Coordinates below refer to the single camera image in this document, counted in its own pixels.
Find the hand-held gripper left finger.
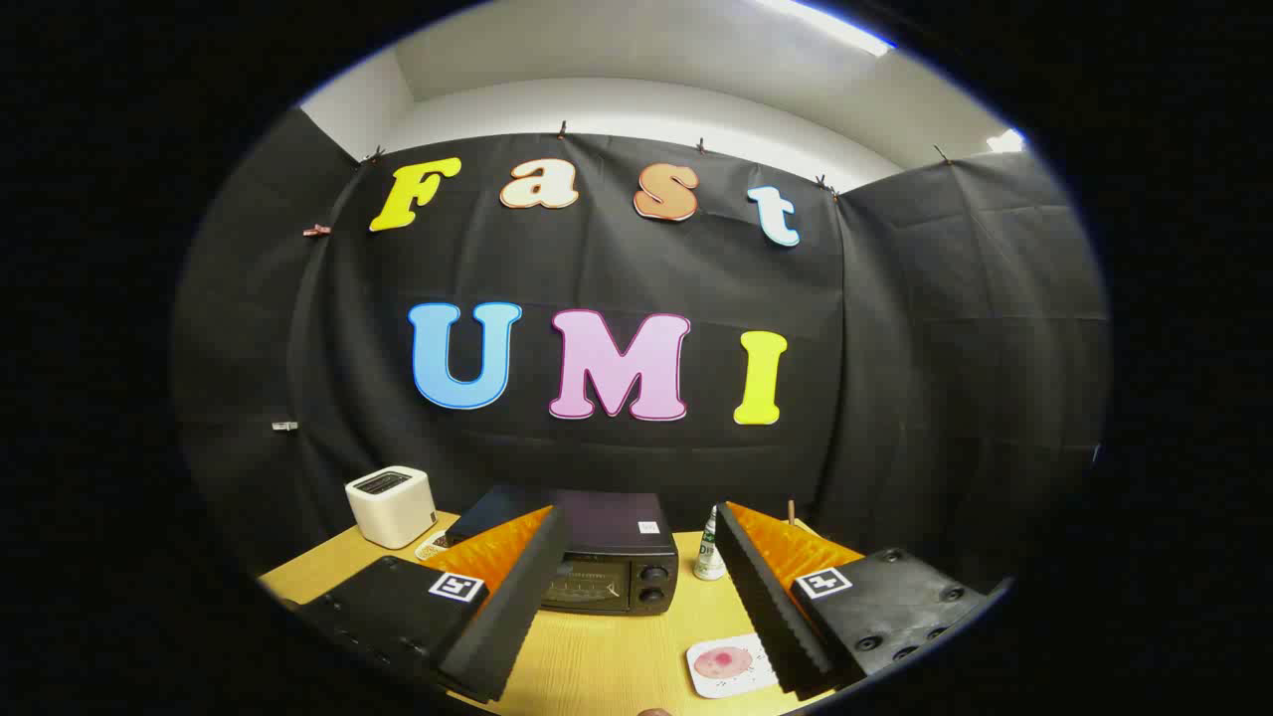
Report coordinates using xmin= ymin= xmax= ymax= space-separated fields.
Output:
xmin=295 ymin=505 xmax=573 ymax=704

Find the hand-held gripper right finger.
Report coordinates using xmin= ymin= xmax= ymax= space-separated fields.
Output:
xmin=714 ymin=501 xmax=996 ymax=700

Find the white square plate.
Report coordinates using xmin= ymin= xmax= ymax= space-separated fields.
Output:
xmin=685 ymin=633 xmax=780 ymax=699

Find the pink ham slice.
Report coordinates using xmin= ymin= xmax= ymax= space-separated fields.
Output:
xmin=693 ymin=646 xmax=754 ymax=680

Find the black toaster oven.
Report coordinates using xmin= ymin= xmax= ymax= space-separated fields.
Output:
xmin=445 ymin=485 xmax=680 ymax=617

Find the white bread toaster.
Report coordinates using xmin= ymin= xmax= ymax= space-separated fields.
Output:
xmin=344 ymin=465 xmax=439 ymax=550

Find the white green drink bottle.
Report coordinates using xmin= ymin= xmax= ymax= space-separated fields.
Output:
xmin=693 ymin=505 xmax=728 ymax=582

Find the black backdrop cloth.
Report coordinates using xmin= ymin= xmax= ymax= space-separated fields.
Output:
xmin=171 ymin=104 xmax=1112 ymax=598

